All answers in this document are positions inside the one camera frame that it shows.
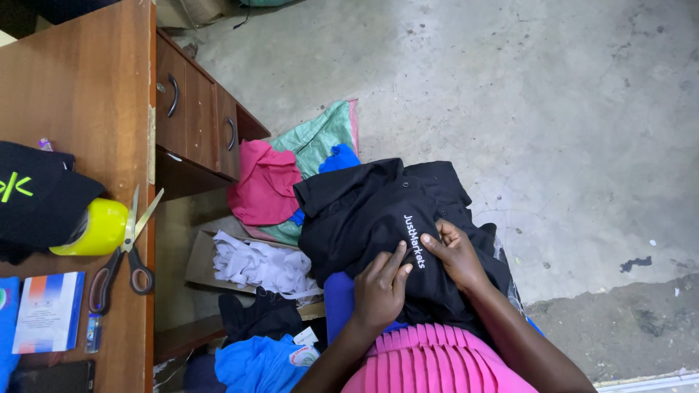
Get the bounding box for white blue orange booklet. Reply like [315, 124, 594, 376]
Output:
[12, 271, 86, 355]

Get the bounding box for person's left hand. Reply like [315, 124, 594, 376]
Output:
[353, 240, 414, 332]

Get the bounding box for large dark drawer handle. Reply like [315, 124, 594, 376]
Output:
[166, 73, 180, 118]

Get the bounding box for black crumpled cloth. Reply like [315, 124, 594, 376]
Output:
[218, 287, 304, 348]

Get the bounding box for yellow tape roll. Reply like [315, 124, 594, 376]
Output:
[49, 198, 131, 257]

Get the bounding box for pink garment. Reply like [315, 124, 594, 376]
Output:
[226, 140, 303, 228]

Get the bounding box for bright blue garment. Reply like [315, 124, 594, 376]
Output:
[288, 143, 362, 228]

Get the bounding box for blue t-shirt with round logo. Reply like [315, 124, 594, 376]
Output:
[214, 333, 322, 393]

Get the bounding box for black phone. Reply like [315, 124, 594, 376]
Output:
[10, 359, 97, 393]

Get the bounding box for clear plastic bag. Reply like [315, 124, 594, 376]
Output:
[491, 235, 529, 318]

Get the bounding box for black cap green logo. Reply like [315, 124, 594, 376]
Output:
[0, 141, 106, 266]

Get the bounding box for flat cardboard box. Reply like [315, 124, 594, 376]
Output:
[185, 215, 327, 322]

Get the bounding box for brown wooden desk with drawers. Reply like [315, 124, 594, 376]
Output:
[0, 0, 272, 393]

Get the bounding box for person's right hand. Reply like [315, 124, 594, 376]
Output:
[420, 218, 493, 296]

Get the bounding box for green woven sack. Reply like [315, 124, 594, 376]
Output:
[243, 99, 360, 247]

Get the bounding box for blue cloth with round badge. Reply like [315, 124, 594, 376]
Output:
[0, 277, 22, 393]

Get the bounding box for black polo shirt white print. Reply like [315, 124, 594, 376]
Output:
[293, 158, 515, 344]

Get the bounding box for scissors with brown grey handles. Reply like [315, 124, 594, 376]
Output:
[88, 184, 165, 316]

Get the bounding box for cardboard piece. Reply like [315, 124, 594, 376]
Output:
[157, 0, 231, 29]

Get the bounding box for white paper tag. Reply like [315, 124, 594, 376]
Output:
[293, 326, 320, 347]

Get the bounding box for blue fabric under shirt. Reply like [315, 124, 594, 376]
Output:
[324, 271, 410, 346]

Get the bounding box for pink pleated skirt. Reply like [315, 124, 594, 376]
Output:
[341, 322, 540, 393]

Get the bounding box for heap of white fabric scraps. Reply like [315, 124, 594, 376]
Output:
[212, 230, 323, 300]

